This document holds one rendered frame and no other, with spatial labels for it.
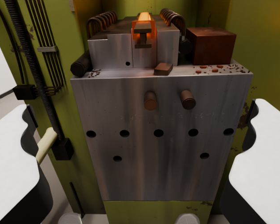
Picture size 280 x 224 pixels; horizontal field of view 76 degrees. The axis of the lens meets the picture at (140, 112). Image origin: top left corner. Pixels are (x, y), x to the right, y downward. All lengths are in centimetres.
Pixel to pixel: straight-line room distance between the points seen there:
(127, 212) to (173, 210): 16
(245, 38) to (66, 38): 51
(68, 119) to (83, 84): 35
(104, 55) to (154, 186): 41
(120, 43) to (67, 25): 22
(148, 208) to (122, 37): 57
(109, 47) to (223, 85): 26
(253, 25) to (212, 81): 27
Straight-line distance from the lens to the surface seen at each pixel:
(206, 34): 45
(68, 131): 77
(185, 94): 38
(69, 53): 62
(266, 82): 72
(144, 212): 74
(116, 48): 43
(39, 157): 68
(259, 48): 66
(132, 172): 56
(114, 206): 72
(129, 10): 90
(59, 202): 135
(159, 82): 38
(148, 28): 31
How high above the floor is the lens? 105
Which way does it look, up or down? 32 degrees down
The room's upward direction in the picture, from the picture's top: 3 degrees counter-clockwise
